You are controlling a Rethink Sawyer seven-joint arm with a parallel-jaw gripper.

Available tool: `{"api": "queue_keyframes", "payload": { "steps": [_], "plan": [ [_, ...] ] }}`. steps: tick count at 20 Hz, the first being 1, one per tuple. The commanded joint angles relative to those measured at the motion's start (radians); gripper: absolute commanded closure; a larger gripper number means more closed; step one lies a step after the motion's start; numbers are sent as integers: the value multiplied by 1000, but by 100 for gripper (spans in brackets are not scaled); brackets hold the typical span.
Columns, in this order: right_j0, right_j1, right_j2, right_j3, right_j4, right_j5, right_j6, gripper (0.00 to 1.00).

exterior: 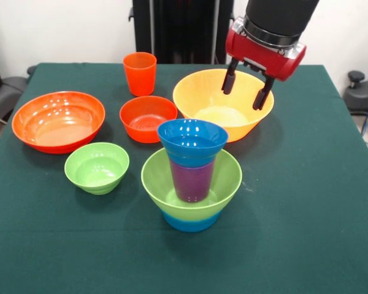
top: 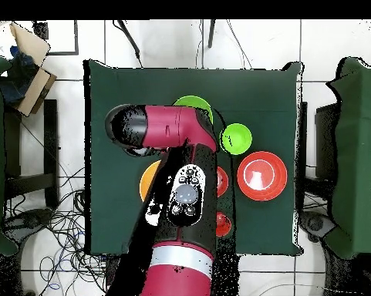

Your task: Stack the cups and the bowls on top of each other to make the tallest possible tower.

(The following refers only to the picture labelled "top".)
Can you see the dark green table cloth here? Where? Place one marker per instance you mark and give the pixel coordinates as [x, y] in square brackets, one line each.
[259, 92]

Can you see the small red plastic bowl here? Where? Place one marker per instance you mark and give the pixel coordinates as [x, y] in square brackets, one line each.
[222, 182]

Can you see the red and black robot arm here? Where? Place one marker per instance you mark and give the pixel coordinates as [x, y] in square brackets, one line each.
[172, 129]

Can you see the black chair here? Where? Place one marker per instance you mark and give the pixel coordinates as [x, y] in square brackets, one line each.
[327, 141]

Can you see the small green plastic bowl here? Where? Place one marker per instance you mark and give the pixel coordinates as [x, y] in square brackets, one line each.
[237, 138]

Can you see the large green plastic bowl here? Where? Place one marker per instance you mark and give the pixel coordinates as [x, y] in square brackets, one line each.
[194, 101]

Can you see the cardboard box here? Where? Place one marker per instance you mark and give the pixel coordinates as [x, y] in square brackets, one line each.
[34, 89]

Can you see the black pole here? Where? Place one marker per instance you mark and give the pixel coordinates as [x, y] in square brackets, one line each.
[211, 34]

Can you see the large orange plastic bowl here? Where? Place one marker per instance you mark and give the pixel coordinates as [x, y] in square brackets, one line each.
[148, 182]

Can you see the grey chair base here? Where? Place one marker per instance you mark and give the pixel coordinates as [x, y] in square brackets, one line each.
[316, 223]

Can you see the blue cloth bundle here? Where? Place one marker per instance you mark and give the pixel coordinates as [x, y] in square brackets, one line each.
[17, 80]

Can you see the red plastic cup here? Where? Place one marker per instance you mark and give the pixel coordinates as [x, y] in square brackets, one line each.
[223, 225]

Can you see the black chair base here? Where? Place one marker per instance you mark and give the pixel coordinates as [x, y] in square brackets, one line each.
[27, 222]

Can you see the large red plastic bowl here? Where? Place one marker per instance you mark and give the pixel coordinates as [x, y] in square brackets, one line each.
[262, 175]

